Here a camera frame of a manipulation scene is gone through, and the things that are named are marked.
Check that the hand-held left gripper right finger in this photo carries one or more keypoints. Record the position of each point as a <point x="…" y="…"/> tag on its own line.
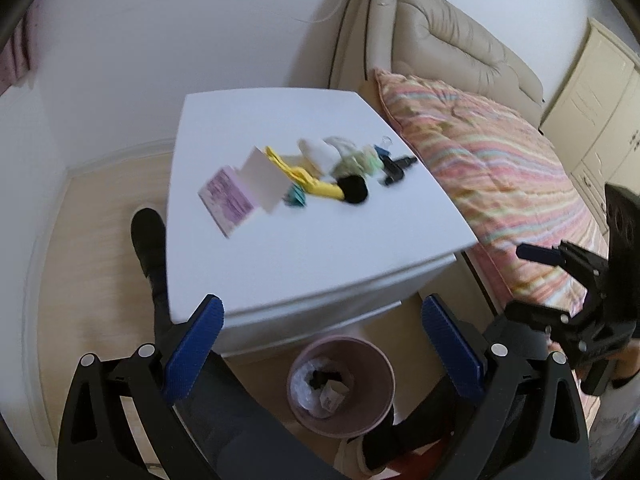
<point x="450" y="350"/>

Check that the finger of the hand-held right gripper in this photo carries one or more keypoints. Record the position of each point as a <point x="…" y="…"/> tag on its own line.
<point x="542" y="255"/>
<point x="535" y="314"/>

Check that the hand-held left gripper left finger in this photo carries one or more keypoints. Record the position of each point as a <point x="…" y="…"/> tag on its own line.
<point x="196" y="342"/>

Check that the pink round waste bin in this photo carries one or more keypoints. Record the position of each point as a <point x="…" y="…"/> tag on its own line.
<point x="370" y="390"/>

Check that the white cloth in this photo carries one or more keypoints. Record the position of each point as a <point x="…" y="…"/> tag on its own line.
<point x="317" y="155"/>

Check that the person's right hand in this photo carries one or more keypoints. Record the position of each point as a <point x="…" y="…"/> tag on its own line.
<point x="630" y="360"/>

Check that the white nightstand deep drawer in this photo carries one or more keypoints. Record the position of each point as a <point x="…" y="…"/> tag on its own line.
<point x="280" y="335"/>

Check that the pastel striped quilt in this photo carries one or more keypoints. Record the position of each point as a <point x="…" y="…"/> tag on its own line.
<point x="500" y="180"/>

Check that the person's right leg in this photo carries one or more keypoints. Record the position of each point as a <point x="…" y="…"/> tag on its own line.
<point x="420" y="435"/>

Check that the person's leg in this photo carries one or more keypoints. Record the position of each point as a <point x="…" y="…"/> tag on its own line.
<point x="420" y="435"/>
<point x="150" y="245"/>

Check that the person's left leg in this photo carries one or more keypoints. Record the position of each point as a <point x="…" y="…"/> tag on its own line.
<point x="150" y="245"/>

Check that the white nightstand shallow drawer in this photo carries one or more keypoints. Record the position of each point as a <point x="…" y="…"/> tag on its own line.
<point x="350" y="295"/>

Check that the clear plastic bin liner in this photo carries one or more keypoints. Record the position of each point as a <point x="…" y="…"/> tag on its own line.
<point x="302" y="385"/>

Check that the red plastic stool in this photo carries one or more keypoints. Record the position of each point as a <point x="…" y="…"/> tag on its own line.
<point x="415" y="462"/>

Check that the white star-print garment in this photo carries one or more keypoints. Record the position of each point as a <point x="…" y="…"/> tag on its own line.
<point x="612" y="435"/>

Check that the white printed paper slip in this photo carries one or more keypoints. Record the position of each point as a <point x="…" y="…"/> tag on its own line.
<point x="332" y="396"/>

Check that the black scrap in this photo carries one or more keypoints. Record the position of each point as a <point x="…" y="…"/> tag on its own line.
<point x="325" y="376"/>

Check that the pink patterned booklet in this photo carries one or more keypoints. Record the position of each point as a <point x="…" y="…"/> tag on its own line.
<point x="227" y="202"/>

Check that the white slipper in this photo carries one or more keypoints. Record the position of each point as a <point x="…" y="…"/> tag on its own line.
<point x="350" y="455"/>

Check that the white nightstand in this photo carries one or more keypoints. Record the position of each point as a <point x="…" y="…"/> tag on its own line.
<point x="310" y="240"/>

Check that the cream panelled cabinet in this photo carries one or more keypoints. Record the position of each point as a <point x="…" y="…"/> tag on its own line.
<point x="595" y="105"/>

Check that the white folded card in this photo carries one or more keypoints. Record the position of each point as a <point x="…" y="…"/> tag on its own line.
<point x="265" y="180"/>

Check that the teal wrapper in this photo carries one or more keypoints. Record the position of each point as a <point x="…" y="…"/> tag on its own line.
<point x="296" y="196"/>

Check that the black fuzzy cloth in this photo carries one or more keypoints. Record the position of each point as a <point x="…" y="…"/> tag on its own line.
<point x="354" y="190"/>

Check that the blue binder clip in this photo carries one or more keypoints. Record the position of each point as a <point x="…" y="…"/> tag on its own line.
<point x="383" y="150"/>

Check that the pale green cloth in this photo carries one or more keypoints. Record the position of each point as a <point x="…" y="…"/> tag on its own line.
<point x="357" y="162"/>

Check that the beige leather headboard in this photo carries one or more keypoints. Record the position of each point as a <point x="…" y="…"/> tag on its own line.
<point x="440" y="35"/>

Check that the pink dotted curtain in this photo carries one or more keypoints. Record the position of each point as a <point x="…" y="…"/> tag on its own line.
<point x="17" y="55"/>

